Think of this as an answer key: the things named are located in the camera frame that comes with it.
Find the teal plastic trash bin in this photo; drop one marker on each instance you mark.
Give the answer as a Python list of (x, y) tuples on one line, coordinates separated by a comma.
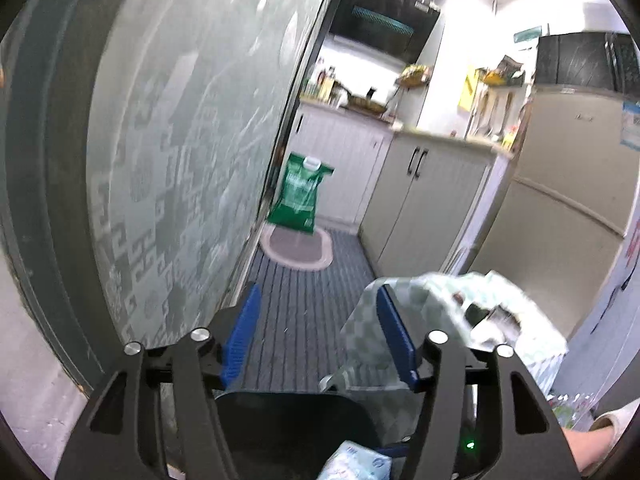
[(280, 430)]

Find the black microwave oven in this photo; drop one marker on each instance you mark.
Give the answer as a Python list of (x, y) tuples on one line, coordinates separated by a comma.
[(575, 60)]

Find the striped blue grey floor mat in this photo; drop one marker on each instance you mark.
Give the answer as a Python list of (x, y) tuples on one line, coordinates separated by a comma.
[(300, 310)]

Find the oval pink grey mat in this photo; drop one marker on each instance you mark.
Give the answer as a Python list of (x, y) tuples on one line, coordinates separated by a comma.
[(295, 252)]

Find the green white checkered tablecloth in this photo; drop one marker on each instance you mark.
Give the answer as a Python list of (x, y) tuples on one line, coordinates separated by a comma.
[(365, 340)]

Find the row of seasoning bottles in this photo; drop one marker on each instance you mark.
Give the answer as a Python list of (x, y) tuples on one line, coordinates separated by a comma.
[(322, 85)]

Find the wall shelf with green items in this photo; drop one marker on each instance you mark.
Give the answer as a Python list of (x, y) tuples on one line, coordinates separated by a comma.
[(415, 74)]

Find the yellow paper sheet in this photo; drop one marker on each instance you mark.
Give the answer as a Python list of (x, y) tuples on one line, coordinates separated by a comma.
[(467, 87)]

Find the beige refrigerator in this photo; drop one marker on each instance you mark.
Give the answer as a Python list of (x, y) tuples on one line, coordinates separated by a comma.
[(565, 170)]

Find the green wall sign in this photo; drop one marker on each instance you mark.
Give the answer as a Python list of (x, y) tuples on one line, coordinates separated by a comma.
[(527, 34)]

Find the black range hood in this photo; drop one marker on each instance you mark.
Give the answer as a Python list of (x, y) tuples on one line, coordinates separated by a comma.
[(380, 20)]

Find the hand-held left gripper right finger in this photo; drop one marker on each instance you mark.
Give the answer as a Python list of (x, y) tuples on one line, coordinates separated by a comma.
[(395, 330)]

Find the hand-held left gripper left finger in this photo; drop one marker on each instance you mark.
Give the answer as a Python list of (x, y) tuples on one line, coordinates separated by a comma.
[(242, 330)]

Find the blue refrigerator label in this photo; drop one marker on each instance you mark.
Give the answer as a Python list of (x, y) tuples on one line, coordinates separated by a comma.
[(631, 125)]

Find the white plastic table leg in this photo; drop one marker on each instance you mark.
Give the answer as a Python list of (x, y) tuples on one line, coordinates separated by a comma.
[(334, 381)]

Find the rack of hanging kitchen utensils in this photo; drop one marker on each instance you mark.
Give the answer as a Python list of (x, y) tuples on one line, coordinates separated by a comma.
[(492, 110)]

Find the blue white tissue packet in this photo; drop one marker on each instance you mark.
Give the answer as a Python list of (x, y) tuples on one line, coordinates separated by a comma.
[(350, 465)]

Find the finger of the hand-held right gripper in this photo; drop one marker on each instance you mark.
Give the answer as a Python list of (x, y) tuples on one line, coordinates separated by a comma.
[(392, 450)]

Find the white kitchen cabinet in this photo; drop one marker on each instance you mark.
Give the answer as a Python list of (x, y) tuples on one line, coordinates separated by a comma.
[(340, 160)]

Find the green rice bag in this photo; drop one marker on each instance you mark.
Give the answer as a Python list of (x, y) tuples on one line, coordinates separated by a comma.
[(297, 195)]

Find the dark wok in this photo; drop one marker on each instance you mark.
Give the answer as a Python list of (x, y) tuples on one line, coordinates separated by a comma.
[(367, 105)]

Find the frosted patterned glass sliding door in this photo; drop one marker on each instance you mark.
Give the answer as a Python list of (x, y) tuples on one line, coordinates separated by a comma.
[(175, 135)]

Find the clear green plastic bag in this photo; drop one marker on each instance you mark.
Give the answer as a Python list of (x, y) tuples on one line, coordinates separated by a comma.
[(570, 407)]

